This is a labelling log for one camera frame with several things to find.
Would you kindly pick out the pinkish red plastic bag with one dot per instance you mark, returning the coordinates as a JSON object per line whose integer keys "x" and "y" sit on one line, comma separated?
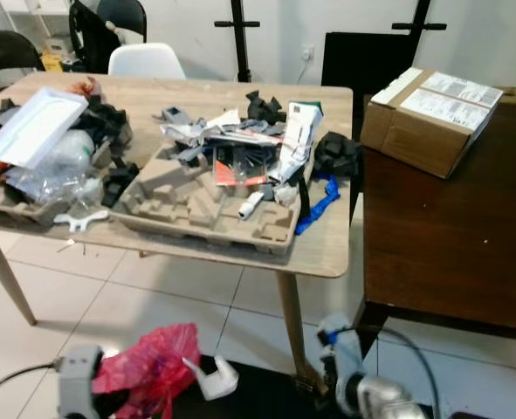
{"x": 144, "y": 371}

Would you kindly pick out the white plastic hook piece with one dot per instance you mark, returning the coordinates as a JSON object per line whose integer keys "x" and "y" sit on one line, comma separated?
{"x": 218, "y": 381}

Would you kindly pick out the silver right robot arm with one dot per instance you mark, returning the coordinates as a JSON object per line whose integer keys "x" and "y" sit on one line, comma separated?
{"x": 388, "y": 401}

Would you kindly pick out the small brown pulp tray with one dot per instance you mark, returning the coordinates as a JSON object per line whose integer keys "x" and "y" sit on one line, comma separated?
{"x": 22, "y": 214}

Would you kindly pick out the clear plastic bag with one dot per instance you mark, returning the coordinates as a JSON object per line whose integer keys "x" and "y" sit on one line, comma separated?
{"x": 57, "y": 173}

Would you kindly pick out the white plastic wrench piece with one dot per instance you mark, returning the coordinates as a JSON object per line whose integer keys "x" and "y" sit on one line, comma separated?
{"x": 80, "y": 222}

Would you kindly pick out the black round back chair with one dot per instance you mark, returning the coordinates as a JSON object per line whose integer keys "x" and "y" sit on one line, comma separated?
{"x": 4, "y": 52}

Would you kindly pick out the orange crumpled wrapper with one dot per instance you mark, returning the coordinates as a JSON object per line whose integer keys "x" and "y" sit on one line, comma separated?
{"x": 83, "y": 85}

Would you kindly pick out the white shelf unit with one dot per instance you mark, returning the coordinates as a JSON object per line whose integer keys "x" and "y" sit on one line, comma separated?
{"x": 30, "y": 17}

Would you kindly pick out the black office chair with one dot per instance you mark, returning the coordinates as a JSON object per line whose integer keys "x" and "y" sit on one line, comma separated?
{"x": 96, "y": 37}

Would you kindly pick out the large brown pulp tray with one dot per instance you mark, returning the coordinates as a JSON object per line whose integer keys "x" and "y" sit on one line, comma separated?
{"x": 188, "y": 214}

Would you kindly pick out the white plastic chair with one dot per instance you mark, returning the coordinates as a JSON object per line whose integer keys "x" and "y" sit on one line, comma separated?
{"x": 146, "y": 61}

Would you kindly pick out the light wood table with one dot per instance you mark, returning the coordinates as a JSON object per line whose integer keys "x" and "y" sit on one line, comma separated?
{"x": 205, "y": 92}

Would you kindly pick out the red printed booklet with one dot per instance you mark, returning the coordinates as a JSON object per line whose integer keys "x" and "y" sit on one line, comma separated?
{"x": 236, "y": 172}

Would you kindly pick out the small white cylinder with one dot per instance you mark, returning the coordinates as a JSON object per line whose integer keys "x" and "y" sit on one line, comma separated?
{"x": 252, "y": 205}

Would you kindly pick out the black metal stand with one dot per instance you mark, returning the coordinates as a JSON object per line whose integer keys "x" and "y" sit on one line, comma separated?
{"x": 238, "y": 39}
{"x": 422, "y": 19}

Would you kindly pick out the white green carton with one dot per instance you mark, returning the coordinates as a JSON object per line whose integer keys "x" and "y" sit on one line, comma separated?
{"x": 297, "y": 135}

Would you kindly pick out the black floor mat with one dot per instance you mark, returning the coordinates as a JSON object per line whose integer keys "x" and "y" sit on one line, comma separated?
{"x": 266, "y": 393}

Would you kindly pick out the black foam packing block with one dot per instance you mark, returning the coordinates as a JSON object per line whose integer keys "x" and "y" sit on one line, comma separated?
{"x": 336, "y": 154}

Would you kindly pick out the black flat board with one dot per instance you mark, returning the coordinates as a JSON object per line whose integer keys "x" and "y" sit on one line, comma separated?
{"x": 358, "y": 61}

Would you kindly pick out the brown cardboard box white labels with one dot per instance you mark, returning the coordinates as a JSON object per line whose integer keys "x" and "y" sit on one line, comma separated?
{"x": 423, "y": 135}

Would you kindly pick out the dark brown wooden table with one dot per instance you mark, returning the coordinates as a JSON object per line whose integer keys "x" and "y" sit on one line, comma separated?
{"x": 450, "y": 244}

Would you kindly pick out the white wall socket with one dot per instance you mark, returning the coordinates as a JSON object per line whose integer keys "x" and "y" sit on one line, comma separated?
{"x": 307, "y": 51}

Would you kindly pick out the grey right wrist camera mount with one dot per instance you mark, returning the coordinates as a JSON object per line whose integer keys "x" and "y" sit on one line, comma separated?
{"x": 343, "y": 356}

